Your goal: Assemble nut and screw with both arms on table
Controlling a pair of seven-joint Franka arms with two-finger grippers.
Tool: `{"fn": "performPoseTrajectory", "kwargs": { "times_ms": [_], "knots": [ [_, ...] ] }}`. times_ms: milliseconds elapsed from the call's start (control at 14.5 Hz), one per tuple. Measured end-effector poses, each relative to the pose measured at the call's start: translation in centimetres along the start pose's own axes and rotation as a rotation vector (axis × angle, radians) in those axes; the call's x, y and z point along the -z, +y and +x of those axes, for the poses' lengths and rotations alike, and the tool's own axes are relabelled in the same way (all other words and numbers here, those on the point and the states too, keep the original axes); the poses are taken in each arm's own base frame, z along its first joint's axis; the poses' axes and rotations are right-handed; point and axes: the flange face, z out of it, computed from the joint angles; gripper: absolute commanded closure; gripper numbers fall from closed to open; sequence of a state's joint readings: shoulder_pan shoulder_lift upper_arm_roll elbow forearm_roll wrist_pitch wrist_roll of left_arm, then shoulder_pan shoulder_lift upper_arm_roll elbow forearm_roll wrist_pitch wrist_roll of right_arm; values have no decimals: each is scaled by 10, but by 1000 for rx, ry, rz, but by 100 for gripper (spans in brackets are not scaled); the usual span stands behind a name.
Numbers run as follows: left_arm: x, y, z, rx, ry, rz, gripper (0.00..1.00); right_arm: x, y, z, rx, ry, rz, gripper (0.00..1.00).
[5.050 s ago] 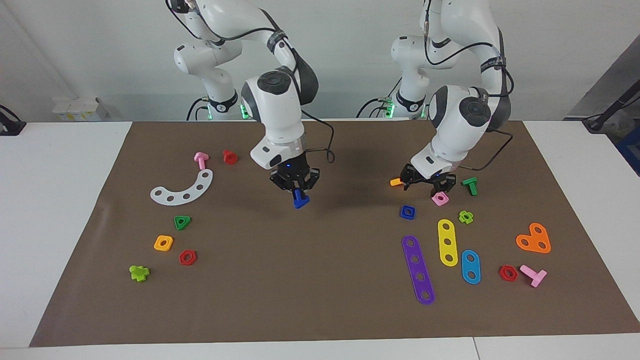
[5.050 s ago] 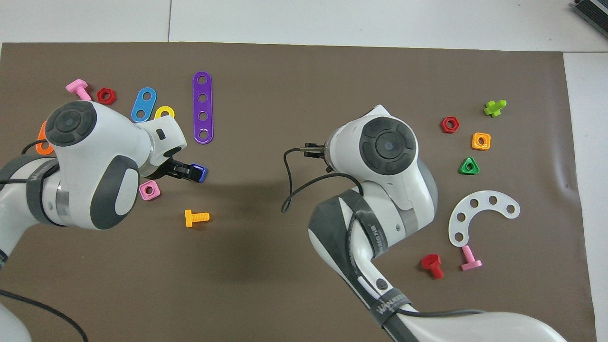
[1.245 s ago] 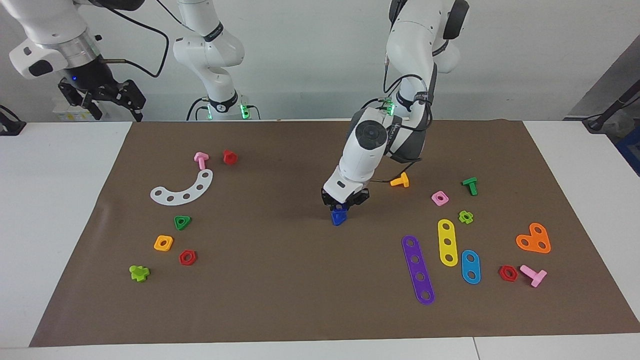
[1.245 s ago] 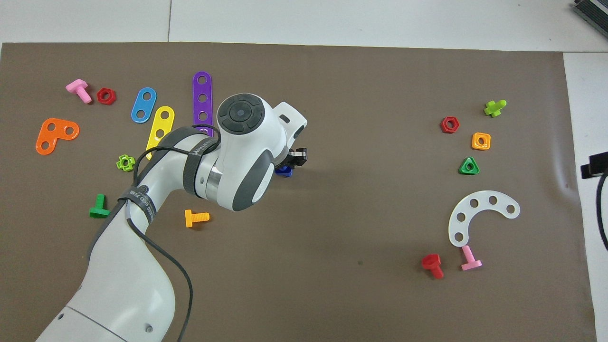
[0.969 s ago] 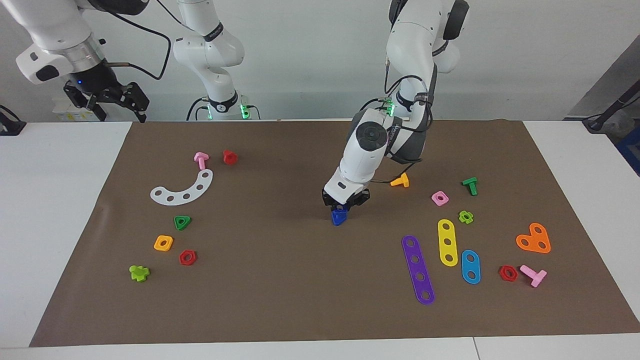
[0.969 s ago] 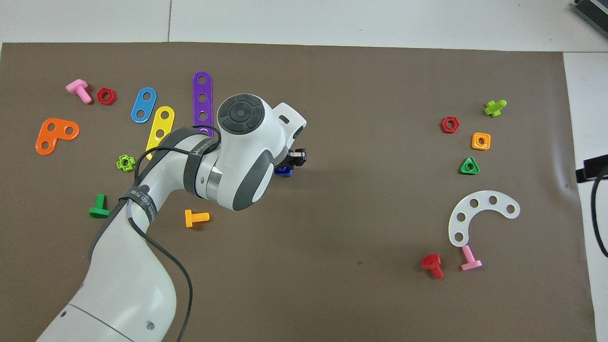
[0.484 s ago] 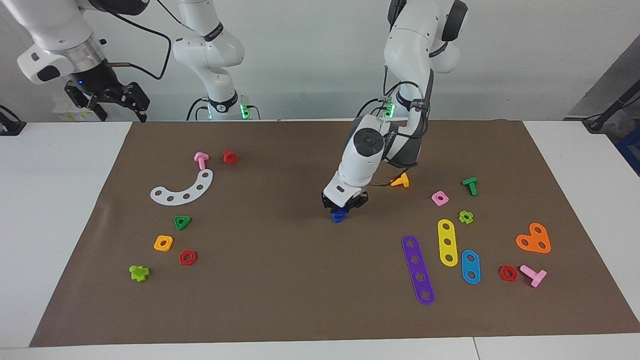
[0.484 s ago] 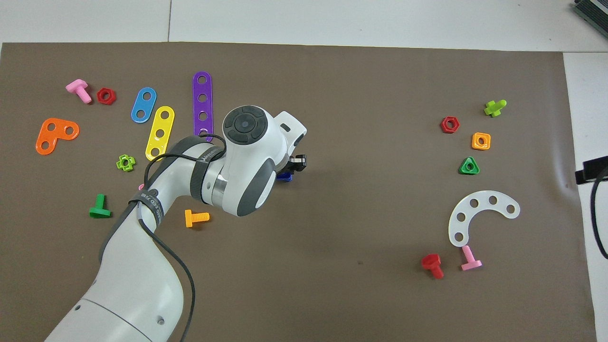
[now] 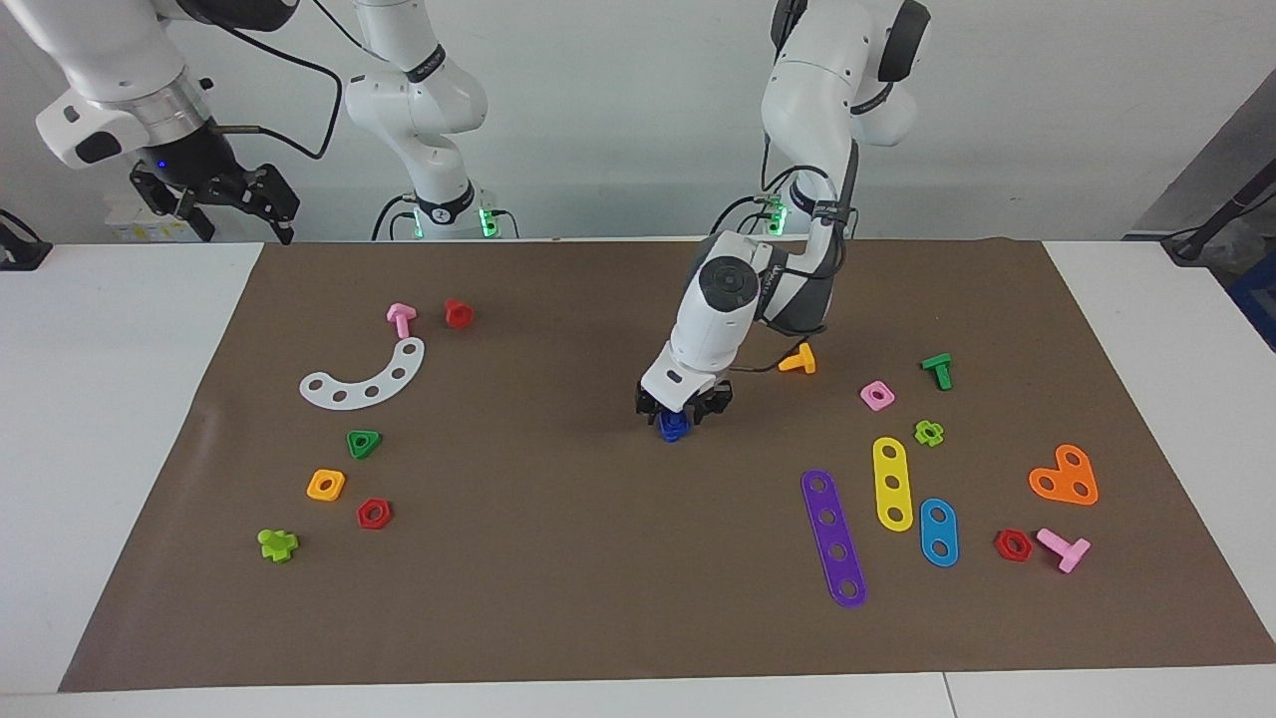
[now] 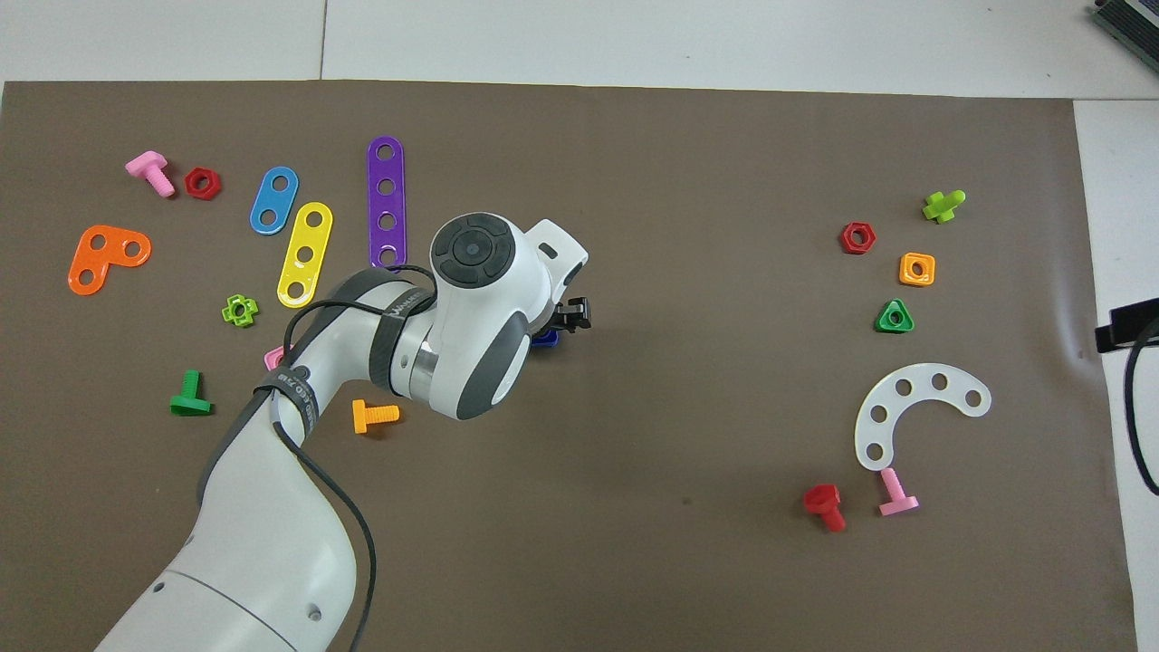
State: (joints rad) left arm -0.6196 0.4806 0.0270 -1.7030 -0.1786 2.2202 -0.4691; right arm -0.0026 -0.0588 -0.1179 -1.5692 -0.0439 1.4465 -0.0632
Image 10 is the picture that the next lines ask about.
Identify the green toy screw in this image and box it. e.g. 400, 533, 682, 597
169, 369, 214, 417

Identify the pink toy screw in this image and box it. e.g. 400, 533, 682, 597
124, 150, 177, 199
877, 467, 920, 518

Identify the blue two-hole strip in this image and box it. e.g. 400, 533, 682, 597
249, 166, 300, 236

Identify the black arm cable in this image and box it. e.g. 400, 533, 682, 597
1124, 317, 1159, 497
272, 263, 437, 652

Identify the grey electronic device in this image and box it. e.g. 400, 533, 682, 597
1089, 0, 1159, 78

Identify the lime green cross-head screw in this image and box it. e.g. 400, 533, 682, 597
922, 189, 967, 225

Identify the red toy screw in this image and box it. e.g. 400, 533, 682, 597
803, 484, 848, 533

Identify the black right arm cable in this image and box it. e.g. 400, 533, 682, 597
1124, 317, 1159, 497

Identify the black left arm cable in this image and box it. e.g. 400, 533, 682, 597
272, 263, 437, 652

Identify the purple four-hole strip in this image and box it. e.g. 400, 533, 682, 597
367, 136, 407, 273

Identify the yellow three-hole strip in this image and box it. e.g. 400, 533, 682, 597
276, 201, 334, 310

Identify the white curved perforated strip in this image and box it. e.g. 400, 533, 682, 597
854, 363, 992, 472

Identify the brown table mat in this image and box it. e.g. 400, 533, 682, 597
0, 80, 1140, 652

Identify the orange heart-shaped plate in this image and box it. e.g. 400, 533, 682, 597
68, 225, 153, 297

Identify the orange toy screw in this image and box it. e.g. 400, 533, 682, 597
351, 398, 401, 435

